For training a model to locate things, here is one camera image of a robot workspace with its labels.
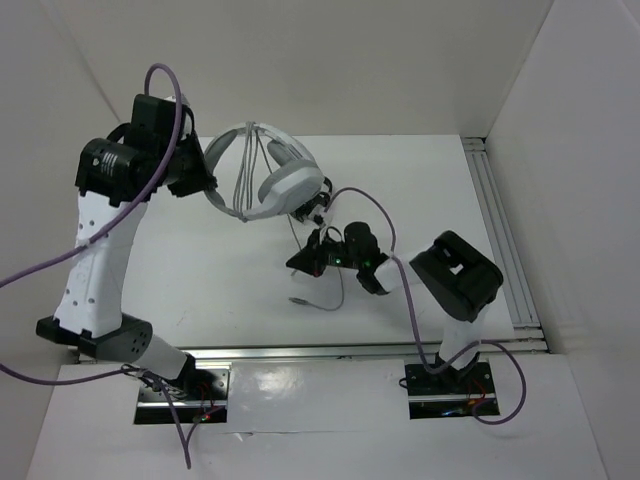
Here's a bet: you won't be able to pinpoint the aluminium side rail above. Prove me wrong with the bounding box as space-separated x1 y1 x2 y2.
461 137 549 352

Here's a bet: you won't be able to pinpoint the small black headphones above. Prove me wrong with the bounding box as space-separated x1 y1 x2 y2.
291 177 333 224

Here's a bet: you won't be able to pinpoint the aluminium front rail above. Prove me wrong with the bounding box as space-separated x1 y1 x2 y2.
187 330 549 361

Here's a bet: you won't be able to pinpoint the white gaming headphones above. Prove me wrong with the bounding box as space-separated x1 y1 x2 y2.
204 121 325 222

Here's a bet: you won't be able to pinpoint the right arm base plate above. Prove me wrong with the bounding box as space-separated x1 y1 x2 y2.
398 362 500 420

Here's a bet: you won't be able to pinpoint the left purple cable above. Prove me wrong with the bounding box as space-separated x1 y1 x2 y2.
0 63 221 470

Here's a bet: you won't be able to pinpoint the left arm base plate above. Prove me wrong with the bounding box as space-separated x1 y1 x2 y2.
133 362 231 425

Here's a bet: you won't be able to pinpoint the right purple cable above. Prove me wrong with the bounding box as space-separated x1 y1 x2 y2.
324 186 527 426

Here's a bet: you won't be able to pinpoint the grey headphone cable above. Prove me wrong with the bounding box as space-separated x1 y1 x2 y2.
231 119 349 313

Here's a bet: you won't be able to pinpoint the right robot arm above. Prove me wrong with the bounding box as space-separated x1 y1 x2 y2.
286 222 504 392

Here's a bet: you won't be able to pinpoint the purple cable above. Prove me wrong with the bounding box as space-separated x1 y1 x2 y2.
324 186 527 426
0 63 221 470

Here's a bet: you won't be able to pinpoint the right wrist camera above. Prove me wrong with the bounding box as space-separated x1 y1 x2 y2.
308 206 333 233

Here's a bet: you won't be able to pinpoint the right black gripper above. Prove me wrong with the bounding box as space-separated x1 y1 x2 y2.
287 227 363 277

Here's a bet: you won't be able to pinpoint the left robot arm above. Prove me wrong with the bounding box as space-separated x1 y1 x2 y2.
36 94 216 399

